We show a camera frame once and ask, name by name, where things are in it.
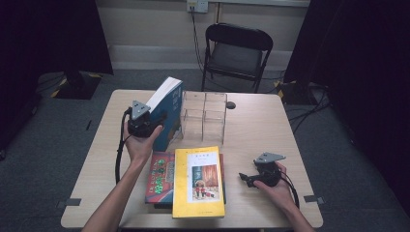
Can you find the round black table grommet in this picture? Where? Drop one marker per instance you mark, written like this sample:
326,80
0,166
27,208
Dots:
230,105

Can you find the yellow book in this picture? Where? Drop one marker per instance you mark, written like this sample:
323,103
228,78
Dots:
183,180

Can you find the black stand base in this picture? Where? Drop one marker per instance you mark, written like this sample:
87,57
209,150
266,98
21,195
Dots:
295,93
77,87

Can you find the small black floor tape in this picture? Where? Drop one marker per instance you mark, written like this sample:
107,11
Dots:
88,125

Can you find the person's left hand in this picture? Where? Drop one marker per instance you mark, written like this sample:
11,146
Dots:
140,148

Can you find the person's right hand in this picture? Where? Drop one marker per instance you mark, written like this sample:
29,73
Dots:
280,191

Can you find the clear acrylic book rack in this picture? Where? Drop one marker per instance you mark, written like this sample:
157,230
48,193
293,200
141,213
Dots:
212,116

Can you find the red illustrated book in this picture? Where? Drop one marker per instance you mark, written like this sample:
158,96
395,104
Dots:
159,177

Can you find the black folding chair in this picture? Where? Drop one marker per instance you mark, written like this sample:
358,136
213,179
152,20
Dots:
237,58

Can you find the thick blue book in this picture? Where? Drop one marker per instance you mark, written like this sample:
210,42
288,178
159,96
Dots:
167,106

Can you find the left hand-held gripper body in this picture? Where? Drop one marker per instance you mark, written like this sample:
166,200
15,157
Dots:
140,127

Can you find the black curtain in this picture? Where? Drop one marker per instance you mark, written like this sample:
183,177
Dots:
364,64
48,35

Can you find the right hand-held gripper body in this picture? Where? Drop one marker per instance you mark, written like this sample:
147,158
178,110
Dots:
269,174

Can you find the white wall socket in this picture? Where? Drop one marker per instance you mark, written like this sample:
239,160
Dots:
197,5

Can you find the grey tape strip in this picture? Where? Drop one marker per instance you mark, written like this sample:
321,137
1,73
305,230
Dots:
312,199
71,202

